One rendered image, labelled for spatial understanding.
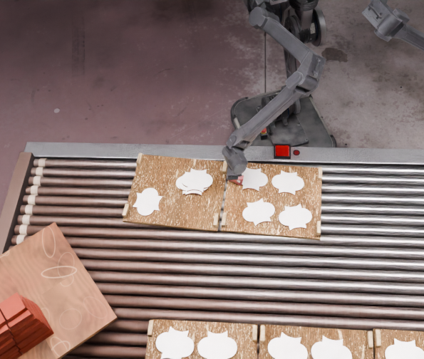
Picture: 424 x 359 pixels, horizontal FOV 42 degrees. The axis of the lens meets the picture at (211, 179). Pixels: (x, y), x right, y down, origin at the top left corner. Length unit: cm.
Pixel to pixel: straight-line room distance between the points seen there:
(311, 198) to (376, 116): 164
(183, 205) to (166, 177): 17
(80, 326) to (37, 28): 312
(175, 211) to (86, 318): 59
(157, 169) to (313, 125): 133
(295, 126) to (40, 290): 192
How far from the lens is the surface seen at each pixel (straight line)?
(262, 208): 234
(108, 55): 438
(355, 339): 217
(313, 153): 255
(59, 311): 217
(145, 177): 248
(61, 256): 226
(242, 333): 214
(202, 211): 235
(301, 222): 232
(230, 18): 453
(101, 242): 237
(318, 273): 226
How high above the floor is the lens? 298
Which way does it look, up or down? 57 degrees down
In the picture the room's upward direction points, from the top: 6 degrees counter-clockwise
